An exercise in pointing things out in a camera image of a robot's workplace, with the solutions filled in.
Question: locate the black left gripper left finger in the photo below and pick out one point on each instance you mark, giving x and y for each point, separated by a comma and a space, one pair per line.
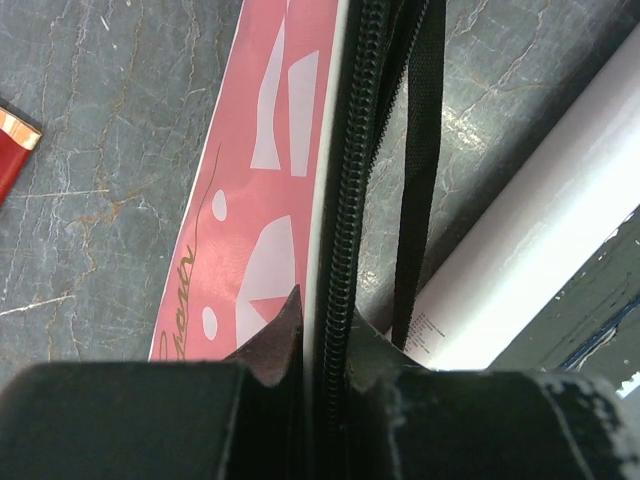
239, 418

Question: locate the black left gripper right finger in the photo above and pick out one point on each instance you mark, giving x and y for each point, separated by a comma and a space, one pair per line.
394, 419

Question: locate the white shuttlecock tube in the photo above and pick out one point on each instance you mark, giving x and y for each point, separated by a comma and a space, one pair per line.
568, 197

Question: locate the pink racket bag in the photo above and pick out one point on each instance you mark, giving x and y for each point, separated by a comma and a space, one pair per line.
276, 206

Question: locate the colourful patchwork placemat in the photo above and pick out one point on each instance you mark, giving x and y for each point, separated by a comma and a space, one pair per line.
19, 137

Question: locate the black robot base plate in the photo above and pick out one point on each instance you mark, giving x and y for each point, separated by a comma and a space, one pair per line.
600, 289

